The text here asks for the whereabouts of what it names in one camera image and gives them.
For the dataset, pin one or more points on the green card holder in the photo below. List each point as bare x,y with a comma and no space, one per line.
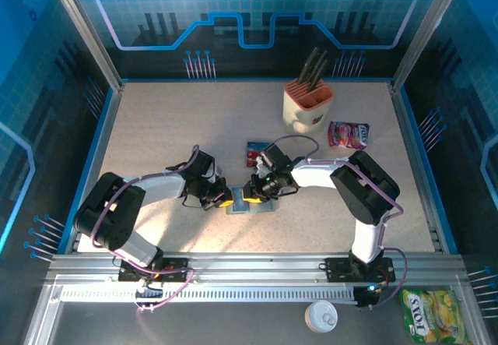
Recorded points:
268,205

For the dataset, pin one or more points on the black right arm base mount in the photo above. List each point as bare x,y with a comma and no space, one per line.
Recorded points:
338,271

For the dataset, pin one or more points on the yellow candy bag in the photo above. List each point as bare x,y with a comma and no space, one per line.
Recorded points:
433,317

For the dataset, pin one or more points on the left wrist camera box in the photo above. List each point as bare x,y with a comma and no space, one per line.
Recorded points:
216,173

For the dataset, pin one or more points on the cream knife block orange top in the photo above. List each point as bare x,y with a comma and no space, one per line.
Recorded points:
305,115

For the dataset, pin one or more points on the aluminium left side rail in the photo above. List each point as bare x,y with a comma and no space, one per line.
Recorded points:
108,127

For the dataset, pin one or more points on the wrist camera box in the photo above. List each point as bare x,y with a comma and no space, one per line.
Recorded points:
260,164
216,173

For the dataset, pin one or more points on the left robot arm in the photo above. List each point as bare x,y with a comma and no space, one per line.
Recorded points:
111,216

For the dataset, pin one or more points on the blue credit card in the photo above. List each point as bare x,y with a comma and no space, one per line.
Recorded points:
254,146
239,205

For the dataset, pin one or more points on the aluminium rail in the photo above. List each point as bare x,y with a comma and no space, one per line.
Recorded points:
253,263
406,127
108,127

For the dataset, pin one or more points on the aluminium front rail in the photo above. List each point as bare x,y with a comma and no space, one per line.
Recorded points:
253,263

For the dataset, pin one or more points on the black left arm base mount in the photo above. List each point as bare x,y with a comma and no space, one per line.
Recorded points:
179,273

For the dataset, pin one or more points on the white tin can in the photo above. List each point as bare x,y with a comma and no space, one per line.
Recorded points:
321,317

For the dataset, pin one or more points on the pink candy bag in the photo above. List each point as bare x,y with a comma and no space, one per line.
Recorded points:
350,135

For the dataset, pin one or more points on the aluminium right side rail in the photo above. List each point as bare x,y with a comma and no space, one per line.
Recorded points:
406,127

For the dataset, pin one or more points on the black electronics box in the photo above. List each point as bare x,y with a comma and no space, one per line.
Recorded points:
365,298

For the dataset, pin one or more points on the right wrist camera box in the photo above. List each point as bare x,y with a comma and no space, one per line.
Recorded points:
260,164

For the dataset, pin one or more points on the aluminium right corner post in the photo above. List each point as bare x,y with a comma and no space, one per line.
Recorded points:
426,29

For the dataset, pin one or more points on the aluminium left corner post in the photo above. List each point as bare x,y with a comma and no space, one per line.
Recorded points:
87,29

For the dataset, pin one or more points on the aluminium corner post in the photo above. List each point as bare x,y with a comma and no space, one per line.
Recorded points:
426,29
87,29

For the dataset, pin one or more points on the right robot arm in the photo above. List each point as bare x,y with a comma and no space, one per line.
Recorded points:
363,193

